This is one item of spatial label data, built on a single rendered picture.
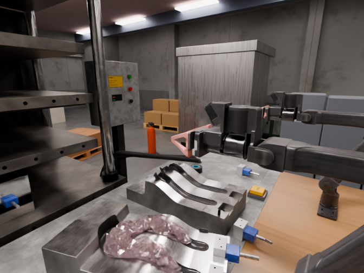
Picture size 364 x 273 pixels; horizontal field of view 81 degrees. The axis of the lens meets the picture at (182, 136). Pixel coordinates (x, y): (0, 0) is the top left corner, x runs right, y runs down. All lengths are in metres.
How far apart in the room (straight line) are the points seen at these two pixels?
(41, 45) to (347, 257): 1.25
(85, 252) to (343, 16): 6.96
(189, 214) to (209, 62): 3.27
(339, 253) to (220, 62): 3.47
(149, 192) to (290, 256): 0.57
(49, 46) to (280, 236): 1.25
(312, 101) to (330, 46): 4.10
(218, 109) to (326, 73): 6.46
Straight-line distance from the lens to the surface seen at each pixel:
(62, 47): 1.23
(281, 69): 7.09
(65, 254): 0.72
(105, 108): 1.22
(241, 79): 3.66
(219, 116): 0.52
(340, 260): 0.58
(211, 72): 3.88
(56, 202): 1.24
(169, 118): 5.70
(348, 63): 6.92
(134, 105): 1.53
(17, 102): 1.10
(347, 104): 2.58
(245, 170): 1.33
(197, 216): 0.87
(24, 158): 1.14
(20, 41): 1.16
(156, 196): 0.95
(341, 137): 2.63
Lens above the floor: 1.36
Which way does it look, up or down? 15 degrees down
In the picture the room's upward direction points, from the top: straight up
